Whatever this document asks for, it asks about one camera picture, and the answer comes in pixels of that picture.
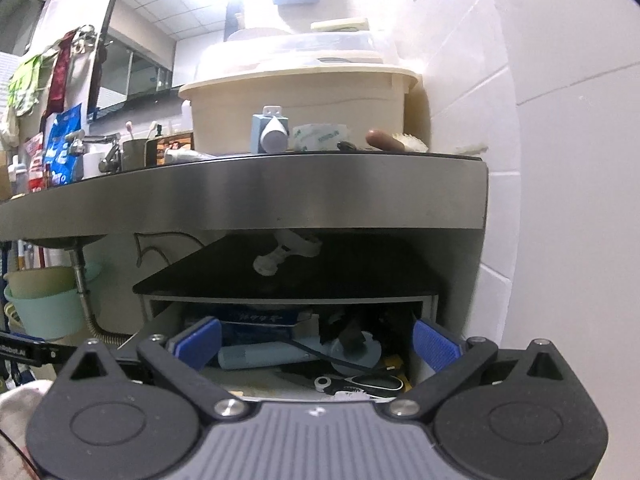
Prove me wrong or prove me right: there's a mint green basin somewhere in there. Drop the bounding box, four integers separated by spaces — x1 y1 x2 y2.
4 266 90 341

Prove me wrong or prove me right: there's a chrome faucet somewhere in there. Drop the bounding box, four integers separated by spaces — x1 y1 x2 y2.
66 130 122 180

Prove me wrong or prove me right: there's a large beige plastic tub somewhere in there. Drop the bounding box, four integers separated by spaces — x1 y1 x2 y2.
179 64 419 155

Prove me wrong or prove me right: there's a white toothpaste tube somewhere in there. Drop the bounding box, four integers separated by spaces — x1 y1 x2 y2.
164 148 215 165

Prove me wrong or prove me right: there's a light blue box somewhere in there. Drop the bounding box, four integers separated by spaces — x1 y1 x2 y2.
250 105 290 154

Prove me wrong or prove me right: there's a blue snack bag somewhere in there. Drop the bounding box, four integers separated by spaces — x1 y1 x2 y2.
43 104 81 186

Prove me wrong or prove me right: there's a grey green mug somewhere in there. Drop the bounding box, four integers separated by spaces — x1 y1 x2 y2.
122 139 148 172

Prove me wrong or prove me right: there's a black vanity drawer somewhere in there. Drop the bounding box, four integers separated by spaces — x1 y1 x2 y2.
117 234 442 401

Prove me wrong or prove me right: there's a red packet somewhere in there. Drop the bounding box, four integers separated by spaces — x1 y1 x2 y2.
25 132 46 193

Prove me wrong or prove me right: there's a wall mirror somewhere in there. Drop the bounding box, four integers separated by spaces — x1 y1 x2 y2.
86 0 231 122

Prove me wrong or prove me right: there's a steel vanity counter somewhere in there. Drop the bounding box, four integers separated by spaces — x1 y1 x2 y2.
1 152 488 240

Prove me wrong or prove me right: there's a white plastic clip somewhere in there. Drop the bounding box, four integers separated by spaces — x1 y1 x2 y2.
253 230 322 278

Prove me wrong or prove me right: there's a white blue cream tube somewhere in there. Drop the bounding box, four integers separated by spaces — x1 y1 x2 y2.
260 117 288 154

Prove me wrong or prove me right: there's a colourful black box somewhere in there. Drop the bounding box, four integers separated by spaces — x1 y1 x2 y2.
144 131 193 168

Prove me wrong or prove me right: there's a wooden handle brush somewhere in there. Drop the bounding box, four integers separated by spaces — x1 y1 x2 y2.
366 130 428 153

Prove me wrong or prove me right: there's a corrugated drain pipe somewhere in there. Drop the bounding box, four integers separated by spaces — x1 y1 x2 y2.
68 246 129 347

